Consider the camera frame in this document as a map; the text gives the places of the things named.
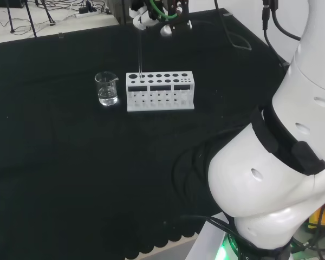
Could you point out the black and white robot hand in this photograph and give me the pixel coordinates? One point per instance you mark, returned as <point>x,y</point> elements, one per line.
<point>176,16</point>

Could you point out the clear glass rod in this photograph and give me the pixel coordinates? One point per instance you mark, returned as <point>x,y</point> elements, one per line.
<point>140,54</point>

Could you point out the white test tube rack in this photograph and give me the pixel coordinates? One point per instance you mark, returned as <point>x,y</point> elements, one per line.
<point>159,93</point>

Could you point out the black power adapter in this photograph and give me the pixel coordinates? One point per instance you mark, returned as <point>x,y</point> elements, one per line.
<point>84,10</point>

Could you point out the white power strip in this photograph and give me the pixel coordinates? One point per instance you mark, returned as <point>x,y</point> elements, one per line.
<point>82,15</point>

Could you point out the clear glass beaker with water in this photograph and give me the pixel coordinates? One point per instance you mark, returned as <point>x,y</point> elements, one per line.
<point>107,93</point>

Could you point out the black tripod leg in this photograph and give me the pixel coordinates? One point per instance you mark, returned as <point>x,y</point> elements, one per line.
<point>10,16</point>
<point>49,13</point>
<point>30,19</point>

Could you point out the black bench cloth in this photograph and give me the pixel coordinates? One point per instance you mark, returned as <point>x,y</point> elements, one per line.
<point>70,149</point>

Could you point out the black box on floor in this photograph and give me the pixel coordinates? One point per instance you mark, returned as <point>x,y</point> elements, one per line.
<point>5,3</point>

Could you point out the yellow stop button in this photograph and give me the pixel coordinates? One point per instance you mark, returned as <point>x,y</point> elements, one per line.
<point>323,216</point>

